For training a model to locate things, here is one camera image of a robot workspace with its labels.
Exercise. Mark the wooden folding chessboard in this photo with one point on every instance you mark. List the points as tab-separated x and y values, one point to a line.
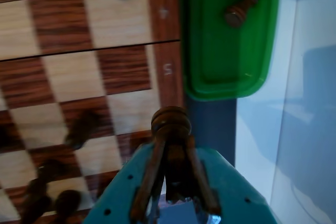
65	72

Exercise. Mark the green plastic tray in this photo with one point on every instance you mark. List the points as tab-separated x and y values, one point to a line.
210	51

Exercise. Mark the dark grey table mat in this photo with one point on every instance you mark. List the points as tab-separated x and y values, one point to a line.
210	129

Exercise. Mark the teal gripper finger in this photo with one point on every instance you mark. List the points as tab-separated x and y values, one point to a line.
236	195
123	190

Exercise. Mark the dark brown chess pawn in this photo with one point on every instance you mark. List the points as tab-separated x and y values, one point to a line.
39	187
81	132
170	121
241	9

